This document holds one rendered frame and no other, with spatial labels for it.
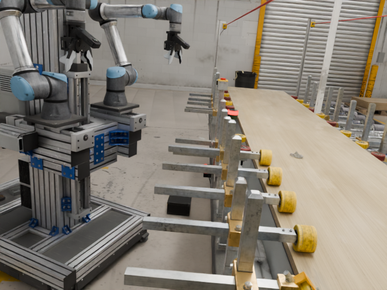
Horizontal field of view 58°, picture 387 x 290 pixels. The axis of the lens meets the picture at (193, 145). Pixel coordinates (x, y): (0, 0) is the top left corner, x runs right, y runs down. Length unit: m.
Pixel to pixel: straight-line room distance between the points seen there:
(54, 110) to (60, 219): 0.79
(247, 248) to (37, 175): 1.76
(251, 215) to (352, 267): 0.44
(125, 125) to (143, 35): 7.60
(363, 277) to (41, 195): 1.90
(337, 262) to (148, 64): 8.93
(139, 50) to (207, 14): 2.00
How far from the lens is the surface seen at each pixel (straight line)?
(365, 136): 2.87
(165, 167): 1.55
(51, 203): 2.41
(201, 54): 9.78
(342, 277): 1.12
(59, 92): 1.89
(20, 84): 1.80
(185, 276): 0.89
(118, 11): 2.25
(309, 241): 1.12
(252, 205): 0.82
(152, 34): 9.73
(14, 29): 1.89
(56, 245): 2.39
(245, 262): 0.90
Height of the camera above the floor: 1.51
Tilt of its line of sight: 17 degrees down
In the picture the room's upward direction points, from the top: 5 degrees clockwise
